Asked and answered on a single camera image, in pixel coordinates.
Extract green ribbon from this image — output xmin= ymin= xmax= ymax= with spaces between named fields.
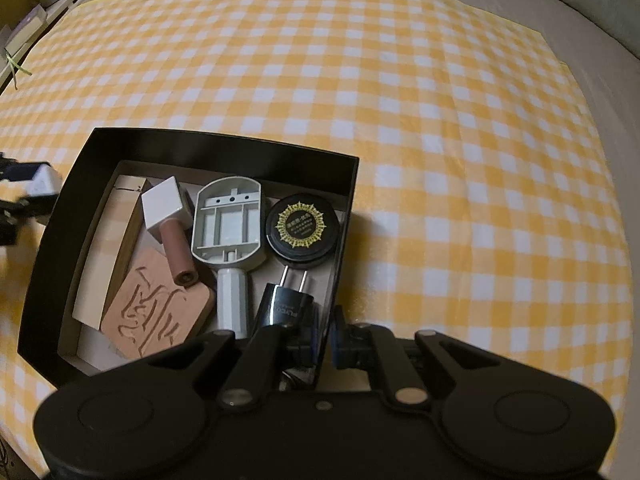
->
xmin=5 ymin=50 xmax=33 ymax=88

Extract small white printed box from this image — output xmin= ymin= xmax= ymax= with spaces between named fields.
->
xmin=27 ymin=161 xmax=62 ymax=197

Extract brown cylinder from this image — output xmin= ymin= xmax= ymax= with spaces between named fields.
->
xmin=159 ymin=222 xmax=201 ymax=288

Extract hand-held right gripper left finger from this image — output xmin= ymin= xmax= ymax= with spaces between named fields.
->
xmin=145 ymin=322 xmax=321 ymax=408

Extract yellow checked mat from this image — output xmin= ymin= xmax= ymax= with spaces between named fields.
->
xmin=0 ymin=0 xmax=621 ymax=480

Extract carved wooden block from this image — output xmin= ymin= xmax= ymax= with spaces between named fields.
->
xmin=100 ymin=246 xmax=216 ymax=361

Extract black round tin gold print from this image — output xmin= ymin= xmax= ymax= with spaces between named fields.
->
xmin=265 ymin=199 xmax=342 ymax=267

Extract white charger cube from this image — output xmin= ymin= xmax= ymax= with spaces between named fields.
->
xmin=141 ymin=175 xmax=195 ymax=242

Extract grey plastic tray with handle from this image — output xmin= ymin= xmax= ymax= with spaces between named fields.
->
xmin=191 ymin=175 xmax=268 ymax=341

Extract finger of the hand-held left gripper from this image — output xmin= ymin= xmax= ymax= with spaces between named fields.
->
xmin=0 ymin=152 xmax=51 ymax=181
xmin=0 ymin=195 xmax=56 ymax=247

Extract beige wooden block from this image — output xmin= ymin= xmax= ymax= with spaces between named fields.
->
xmin=72 ymin=174 xmax=151 ymax=331

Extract wooden shelf unit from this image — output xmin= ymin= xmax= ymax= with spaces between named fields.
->
xmin=0 ymin=0 xmax=121 ymax=91

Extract black charger plug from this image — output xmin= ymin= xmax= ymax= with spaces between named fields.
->
xmin=252 ymin=265 xmax=318 ymax=361

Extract black cardboard box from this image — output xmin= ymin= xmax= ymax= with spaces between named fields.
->
xmin=17 ymin=127 xmax=361 ymax=391

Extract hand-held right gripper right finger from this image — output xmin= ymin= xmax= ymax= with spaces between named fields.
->
xmin=327 ymin=304 xmax=498 ymax=407

